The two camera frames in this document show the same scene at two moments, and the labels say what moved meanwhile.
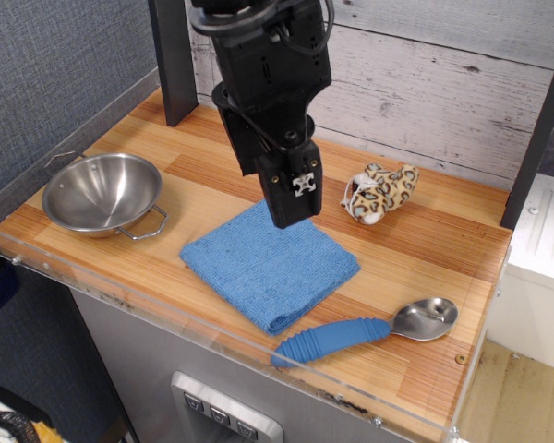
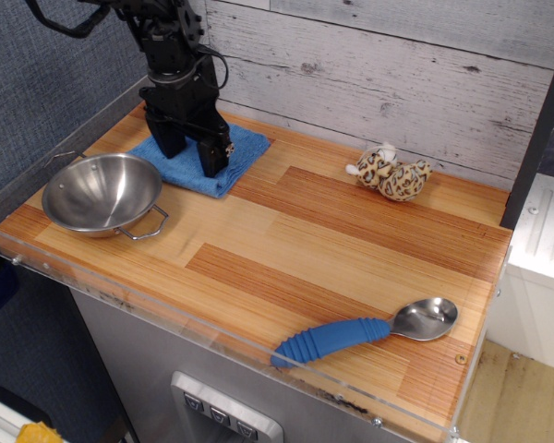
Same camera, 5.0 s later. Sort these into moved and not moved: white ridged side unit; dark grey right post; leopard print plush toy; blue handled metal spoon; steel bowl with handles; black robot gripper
Moved: black robot gripper; leopard print plush toy
Not moved: steel bowl with handles; blue handled metal spoon; white ridged side unit; dark grey right post
